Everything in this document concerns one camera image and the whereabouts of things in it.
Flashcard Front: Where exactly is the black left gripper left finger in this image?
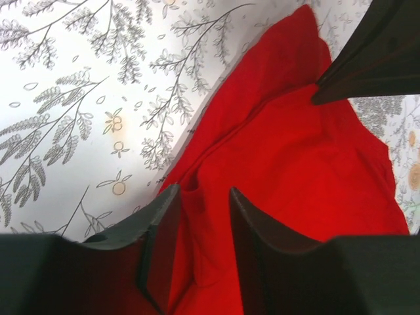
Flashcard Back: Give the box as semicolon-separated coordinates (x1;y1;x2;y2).
1;184;180;314

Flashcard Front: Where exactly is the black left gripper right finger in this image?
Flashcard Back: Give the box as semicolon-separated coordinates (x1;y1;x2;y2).
229;188;419;314

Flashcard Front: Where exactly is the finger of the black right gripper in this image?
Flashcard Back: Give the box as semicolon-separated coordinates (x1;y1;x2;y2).
312;0;419;105

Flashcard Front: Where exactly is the bright red t shirt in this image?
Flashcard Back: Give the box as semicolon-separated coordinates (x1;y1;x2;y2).
164;5;409;314

